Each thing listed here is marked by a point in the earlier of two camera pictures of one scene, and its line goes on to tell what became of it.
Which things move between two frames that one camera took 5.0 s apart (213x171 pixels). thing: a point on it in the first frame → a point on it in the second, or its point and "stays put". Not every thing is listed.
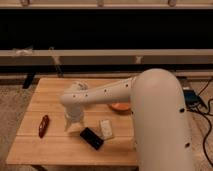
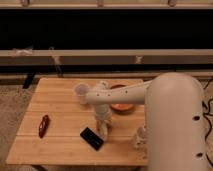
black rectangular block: [91, 138] stays put
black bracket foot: [28, 80] stays put
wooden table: [106, 136] stays put
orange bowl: [121, 107] stays put
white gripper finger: [81, 122] → [109, 127]
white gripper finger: [68, 124] → [100, 128]
